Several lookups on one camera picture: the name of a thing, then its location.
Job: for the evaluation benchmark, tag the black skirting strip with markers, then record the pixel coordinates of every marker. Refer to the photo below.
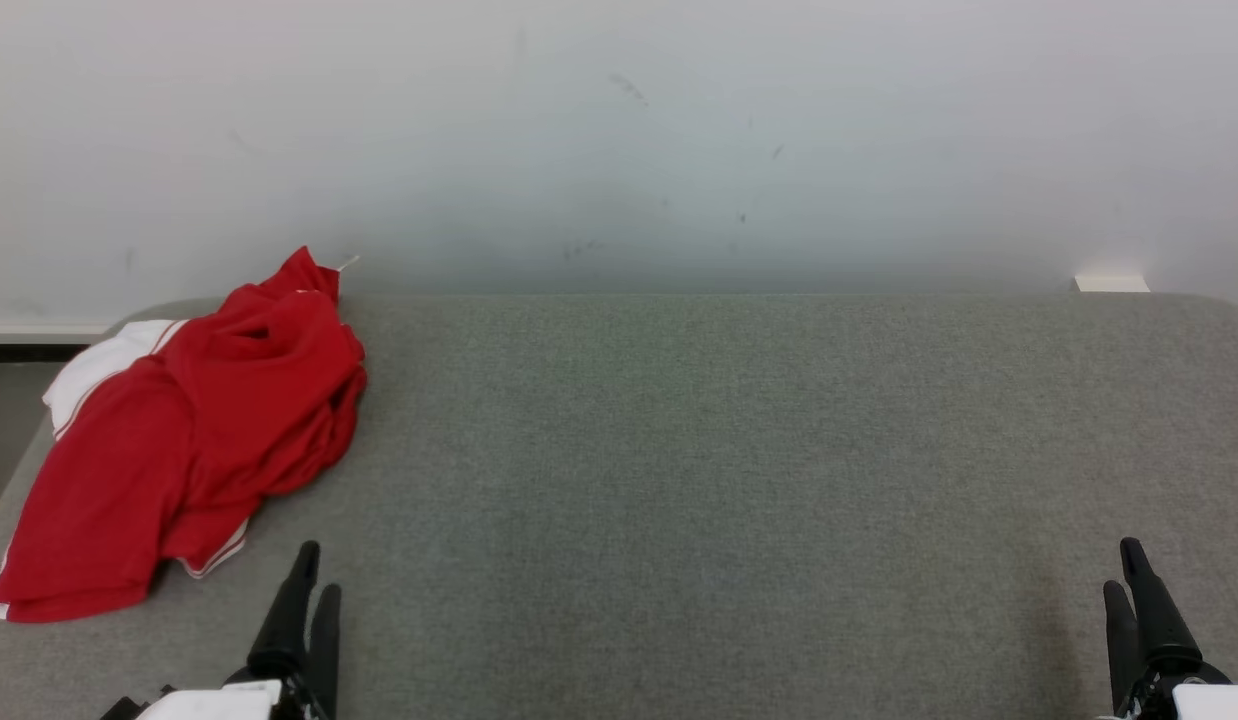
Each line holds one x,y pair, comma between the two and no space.
24,353

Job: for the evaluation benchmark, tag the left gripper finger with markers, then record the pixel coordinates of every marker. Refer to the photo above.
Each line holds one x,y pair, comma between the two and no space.
284,620
325,650

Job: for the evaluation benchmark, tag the grey fabric sofa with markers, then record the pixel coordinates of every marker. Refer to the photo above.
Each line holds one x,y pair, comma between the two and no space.
739,480

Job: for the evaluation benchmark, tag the small white wall block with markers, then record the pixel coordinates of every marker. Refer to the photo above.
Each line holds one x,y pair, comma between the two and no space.
1112,284

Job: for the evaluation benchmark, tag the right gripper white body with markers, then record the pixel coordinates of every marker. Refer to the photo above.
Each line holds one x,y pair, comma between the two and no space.
1214,703

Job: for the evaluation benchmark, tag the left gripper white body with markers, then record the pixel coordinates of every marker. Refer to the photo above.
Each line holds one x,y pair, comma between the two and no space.
219,700

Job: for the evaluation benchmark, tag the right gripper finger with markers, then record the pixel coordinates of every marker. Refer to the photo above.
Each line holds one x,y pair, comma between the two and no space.
1121,640
1161,630

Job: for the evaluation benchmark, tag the red basketball jersey black lettering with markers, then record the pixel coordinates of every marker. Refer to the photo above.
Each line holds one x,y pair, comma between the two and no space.
279,380

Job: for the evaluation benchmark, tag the white skirting board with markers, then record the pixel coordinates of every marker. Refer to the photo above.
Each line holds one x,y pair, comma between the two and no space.
34,333

